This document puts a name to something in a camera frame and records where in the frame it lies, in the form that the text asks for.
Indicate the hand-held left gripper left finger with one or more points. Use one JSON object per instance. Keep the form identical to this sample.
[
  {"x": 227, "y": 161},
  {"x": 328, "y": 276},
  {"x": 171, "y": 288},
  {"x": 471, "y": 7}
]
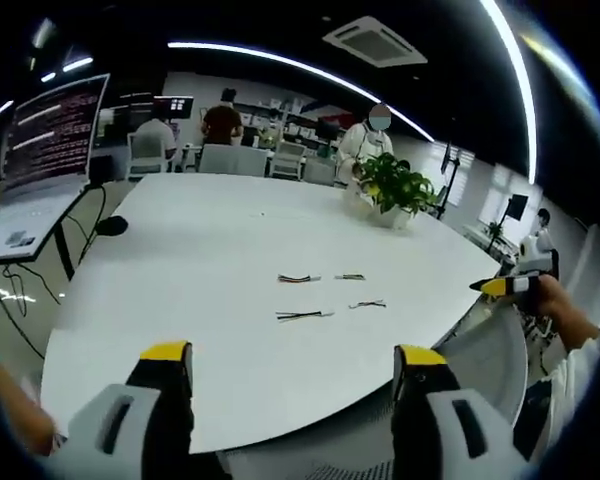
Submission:
[{"x": 130, "y": 415}]

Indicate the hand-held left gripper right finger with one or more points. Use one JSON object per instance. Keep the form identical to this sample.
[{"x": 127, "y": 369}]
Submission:
[{"x": 430, "y": 400}]

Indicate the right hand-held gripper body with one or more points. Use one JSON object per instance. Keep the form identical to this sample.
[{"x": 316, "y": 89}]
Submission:
[{"x": 532, "y": 255}]

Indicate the person's right hand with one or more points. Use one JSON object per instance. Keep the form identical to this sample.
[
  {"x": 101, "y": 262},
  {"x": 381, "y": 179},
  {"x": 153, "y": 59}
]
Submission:
[{"x": 562, "y": 310}]

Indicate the black monitor on stand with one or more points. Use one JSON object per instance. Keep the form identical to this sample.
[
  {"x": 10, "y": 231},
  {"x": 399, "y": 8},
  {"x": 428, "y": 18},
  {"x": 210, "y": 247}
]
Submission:
[{"x": 516, "y": 206}]

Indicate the white mesh office chair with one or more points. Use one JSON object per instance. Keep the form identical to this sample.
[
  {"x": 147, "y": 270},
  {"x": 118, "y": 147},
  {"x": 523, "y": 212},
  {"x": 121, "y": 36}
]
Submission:
[{"x": 495, "y": 360}]

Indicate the black tripod stand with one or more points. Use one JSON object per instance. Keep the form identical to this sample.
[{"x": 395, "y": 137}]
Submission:
[{"x": 449, "y": 175}]

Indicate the green potted plant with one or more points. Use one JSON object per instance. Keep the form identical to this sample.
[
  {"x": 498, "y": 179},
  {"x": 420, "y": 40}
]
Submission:
[{"x": 397, "y": 187}]

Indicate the white object beside plant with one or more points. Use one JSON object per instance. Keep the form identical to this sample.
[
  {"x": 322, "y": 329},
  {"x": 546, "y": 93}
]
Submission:
[{"x": 356, "y": 197}]

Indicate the long ceiling light strip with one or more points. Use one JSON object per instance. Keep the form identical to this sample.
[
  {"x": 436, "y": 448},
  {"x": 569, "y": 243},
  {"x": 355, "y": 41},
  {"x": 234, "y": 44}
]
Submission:
[
  {"x": 520, "y": 75},
  {"x": 300, "y": 65}
]

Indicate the black computer mouse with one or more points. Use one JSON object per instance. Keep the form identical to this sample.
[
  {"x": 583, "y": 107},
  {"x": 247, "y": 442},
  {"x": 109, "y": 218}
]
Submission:
[{"x": 111, "y": 226}]

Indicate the ceiling air conditioner vent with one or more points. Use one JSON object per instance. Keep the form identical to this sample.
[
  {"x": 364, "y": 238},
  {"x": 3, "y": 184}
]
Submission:
[{"x": 375, "y": 41}]

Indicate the large display screen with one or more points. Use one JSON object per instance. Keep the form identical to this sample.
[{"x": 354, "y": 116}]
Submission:
[{"x": 55, "y": 132}]

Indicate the small wall monitor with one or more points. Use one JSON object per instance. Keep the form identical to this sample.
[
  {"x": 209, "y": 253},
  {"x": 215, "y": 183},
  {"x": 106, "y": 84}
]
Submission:
[{"x": 174, "y": 106}]

